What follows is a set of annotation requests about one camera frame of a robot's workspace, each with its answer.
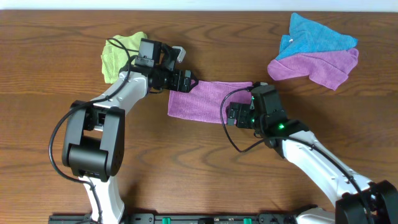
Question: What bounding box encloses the folded green cloth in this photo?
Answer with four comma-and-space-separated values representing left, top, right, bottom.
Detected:
101, 32, 147, 84

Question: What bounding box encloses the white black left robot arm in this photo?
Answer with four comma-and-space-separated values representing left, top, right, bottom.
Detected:
62, 65, 199, 223

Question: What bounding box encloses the purple microfiber cloth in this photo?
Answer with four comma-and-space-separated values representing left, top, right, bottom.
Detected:
167, 81, 252, 124

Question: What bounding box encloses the crumpled purple cloth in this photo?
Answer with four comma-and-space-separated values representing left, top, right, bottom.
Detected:
267, 48, 359, 90

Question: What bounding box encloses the blue cloth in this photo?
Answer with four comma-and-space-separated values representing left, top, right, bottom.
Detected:
275, 12, 358, 60

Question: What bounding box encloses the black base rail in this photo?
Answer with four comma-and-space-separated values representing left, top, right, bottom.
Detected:
48, 212, 299, 224

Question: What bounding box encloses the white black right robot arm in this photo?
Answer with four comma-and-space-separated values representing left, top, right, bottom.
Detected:
220, 103, 397, 223

